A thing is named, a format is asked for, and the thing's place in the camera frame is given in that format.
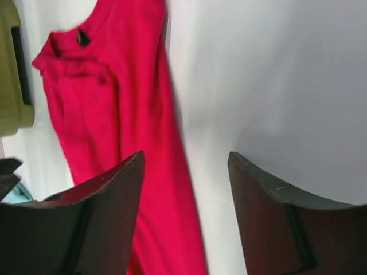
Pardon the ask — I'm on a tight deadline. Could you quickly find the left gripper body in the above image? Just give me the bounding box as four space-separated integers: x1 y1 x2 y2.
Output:
0 158 22 200

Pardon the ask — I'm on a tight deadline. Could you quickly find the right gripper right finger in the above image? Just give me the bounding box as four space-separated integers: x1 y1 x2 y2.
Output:
228 152 366 274

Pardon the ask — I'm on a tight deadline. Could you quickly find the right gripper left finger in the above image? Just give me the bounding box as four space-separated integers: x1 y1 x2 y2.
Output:
1 152 145 274

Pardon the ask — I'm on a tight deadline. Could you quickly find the magenta red t shirt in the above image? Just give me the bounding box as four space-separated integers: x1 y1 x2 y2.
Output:
33 1 208 274

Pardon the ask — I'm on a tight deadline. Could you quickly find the folded teal t shirt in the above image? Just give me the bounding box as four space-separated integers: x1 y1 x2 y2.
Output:
2 183 33 204

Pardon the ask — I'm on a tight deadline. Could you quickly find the olive green plastic bin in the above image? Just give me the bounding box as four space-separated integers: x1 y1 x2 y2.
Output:
1 1 34 138

